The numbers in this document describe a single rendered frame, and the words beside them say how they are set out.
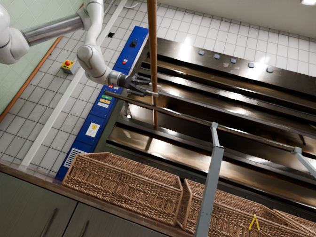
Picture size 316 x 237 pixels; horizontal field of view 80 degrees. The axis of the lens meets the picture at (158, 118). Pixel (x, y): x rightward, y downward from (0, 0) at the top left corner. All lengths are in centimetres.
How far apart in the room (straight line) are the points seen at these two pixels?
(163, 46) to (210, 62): 49
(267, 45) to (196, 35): 72
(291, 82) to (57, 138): 207
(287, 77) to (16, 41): 210
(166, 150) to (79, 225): 80
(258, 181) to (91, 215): 115
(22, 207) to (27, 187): 8
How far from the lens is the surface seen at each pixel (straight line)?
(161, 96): 150
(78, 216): 93
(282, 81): 207
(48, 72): 203
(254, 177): 159
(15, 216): 105
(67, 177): 101
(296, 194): 171
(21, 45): 144
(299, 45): 246
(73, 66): 189
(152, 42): 77
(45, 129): 172
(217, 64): 192
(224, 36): 219
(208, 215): 84
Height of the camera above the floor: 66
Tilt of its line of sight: 22 degrees up
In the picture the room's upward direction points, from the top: 20 degrees clockwise
